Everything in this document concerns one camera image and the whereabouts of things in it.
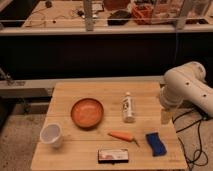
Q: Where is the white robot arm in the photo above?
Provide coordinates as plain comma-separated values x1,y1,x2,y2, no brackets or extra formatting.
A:
159,61,213,124

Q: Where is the blue sponge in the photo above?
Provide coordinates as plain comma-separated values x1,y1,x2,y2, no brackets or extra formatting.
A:
146,132,167,157

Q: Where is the white plastic bottle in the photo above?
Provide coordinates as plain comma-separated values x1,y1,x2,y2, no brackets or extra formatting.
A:
122,92,135,123

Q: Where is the orange toy carrot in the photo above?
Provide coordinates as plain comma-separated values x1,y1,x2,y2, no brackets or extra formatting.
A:
109,131,139,146

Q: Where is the black and white box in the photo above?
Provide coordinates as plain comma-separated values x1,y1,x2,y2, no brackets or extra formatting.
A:
97,149,129,164

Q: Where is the orange round bowl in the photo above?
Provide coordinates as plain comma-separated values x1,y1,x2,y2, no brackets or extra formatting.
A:
70,98,104,129

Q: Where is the orange basket on bench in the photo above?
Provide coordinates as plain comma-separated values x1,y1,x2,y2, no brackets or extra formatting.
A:
132,5,153,25

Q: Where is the black object on bench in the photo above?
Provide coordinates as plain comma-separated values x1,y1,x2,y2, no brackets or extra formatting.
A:
107,10,131,26

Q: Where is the white plastic cup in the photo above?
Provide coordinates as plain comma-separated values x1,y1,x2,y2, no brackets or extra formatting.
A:
40,123,63,148

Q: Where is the black floor cable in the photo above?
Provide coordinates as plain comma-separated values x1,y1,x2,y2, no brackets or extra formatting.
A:
172,109,210,171

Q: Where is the grey metal post right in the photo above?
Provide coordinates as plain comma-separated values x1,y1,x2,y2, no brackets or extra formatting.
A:
175,0,193,30

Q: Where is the grey metal post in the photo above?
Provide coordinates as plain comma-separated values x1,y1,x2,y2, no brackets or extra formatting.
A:
83,0,93,31
175,0,193,30

